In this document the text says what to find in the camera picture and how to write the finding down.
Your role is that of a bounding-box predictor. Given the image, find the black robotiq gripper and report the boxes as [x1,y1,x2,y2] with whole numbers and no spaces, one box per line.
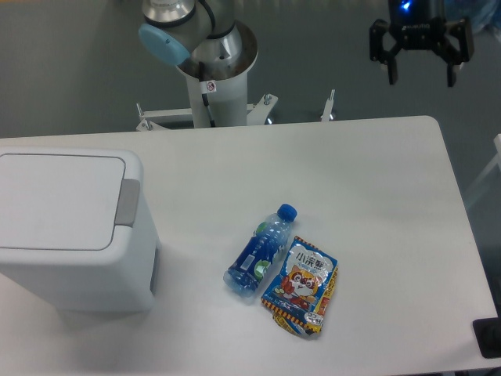
[369,0,474,88]

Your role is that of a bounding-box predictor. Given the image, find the white push-lid trash can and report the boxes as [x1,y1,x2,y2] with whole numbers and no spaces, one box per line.
[1,146,160,312]

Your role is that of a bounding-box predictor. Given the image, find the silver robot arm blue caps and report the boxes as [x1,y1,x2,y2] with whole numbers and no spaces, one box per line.
[139,1,474,86]

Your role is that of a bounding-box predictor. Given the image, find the blue plastic bag on floor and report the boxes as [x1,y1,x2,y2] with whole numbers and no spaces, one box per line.
[445,0,500,34]

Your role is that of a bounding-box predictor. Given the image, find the white furniture edge right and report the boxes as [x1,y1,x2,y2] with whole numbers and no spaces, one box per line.
[463,134,500,210]

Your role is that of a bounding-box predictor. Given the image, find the blue plastic drink bottle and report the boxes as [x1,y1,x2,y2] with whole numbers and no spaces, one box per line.
[223,204,297,298]

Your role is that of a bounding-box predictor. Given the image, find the blue cartoon snack bag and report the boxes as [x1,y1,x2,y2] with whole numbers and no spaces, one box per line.
[261,236,338,337]

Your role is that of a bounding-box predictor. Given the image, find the black device at table edge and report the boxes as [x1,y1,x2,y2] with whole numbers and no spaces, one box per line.
[472,317,500,359]

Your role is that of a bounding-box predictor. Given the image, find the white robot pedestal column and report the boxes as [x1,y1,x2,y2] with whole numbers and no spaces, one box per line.
[185,73,247,128]

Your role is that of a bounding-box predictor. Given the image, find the white metal base frame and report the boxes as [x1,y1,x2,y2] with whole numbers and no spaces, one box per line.
[135,89,337,132]

